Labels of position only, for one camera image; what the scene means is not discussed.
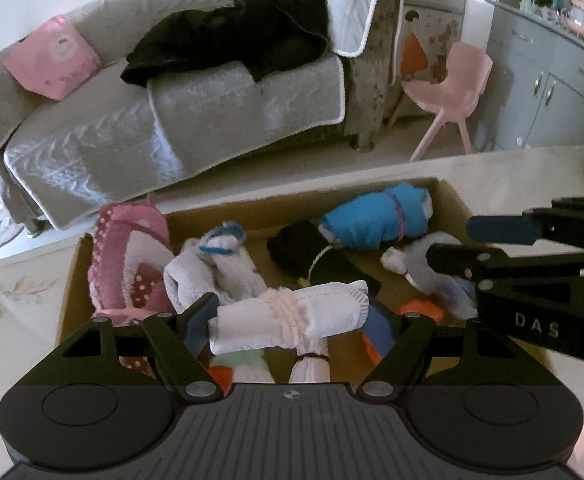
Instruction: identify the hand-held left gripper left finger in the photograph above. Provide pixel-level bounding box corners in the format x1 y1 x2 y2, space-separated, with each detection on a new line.
60 293 223 404

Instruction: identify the grey cabinet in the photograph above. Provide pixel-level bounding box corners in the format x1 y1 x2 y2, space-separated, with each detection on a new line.
472 0 584 153

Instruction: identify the black sock roll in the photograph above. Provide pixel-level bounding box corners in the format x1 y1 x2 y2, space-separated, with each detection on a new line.
267 222 383 296

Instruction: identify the white quilted armrest cover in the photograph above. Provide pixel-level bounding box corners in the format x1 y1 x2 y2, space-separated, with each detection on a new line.
307 0 405 58

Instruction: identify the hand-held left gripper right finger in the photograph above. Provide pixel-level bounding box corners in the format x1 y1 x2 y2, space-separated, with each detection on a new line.
356 309 523 403

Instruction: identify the cardboard box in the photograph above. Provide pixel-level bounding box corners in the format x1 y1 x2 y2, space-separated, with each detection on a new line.
54 176 548 386

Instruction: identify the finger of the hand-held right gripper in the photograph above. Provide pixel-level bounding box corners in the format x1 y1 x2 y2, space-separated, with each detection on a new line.
466 197 584 251
425 243 584 291

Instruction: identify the grey sofa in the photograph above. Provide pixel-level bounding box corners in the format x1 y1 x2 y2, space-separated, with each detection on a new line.
0 0 408 233

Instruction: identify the pink plastic chair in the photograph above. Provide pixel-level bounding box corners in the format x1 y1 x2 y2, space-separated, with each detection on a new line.
387 41 494 161

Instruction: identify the light grey sock bundle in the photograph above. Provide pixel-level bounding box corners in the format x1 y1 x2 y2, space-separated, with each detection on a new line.
381 234 478 318

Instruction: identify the black clothing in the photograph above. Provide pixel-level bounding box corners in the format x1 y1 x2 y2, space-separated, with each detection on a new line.
121 0 332 86

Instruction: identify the white sock roll pink band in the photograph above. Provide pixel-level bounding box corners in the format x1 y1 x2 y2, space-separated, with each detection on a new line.
208 281 370 356

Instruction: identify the white desktop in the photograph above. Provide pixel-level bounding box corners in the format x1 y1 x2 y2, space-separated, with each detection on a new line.
0 144 584 480

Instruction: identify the pink cushion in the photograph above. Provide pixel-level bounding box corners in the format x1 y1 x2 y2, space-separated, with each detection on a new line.
3 14 103 100

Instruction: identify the patterned floor rug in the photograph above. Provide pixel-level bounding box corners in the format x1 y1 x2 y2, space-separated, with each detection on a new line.
0 200 28 257

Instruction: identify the white sock roll green band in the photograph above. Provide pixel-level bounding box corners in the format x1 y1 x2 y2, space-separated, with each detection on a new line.
217 350 269 386

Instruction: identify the floral patterned refrigerator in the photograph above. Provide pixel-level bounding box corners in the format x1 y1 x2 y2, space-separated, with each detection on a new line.
397 0 473 86

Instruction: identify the pink polka dot sock bundle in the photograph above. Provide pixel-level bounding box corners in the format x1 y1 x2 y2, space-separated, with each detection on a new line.
87 200 173 378

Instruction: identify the white sock roll dark band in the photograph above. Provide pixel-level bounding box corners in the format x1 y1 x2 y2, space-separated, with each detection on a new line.
289 340 330 386

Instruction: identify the white sock bundle blue band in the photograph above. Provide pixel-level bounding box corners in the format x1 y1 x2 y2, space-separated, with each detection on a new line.
163 222 268 316

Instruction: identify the blue sock roll pink band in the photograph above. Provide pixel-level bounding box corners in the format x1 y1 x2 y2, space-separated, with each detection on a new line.
318 183 433 251

